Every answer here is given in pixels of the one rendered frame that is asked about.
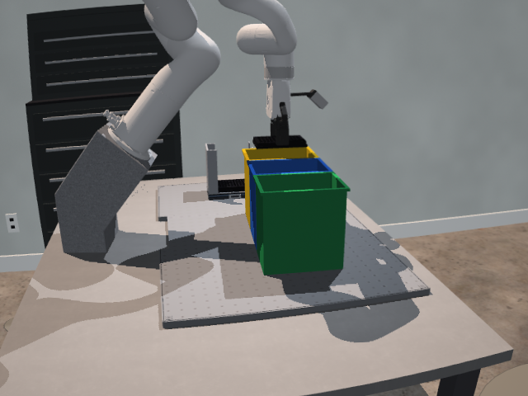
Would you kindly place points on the yellow bin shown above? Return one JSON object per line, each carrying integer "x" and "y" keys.
{"x": 265, "y": 154}

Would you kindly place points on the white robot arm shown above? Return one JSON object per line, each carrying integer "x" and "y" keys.
{"x": 196, "y": 58}

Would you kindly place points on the blue bin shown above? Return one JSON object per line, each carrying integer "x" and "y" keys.
{"x": 278, "y": 166}

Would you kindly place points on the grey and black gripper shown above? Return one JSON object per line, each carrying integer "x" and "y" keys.
{"x": 277, "y": 107}

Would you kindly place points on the green bin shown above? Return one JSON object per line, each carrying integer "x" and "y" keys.
{"x": 299, "y": 229}

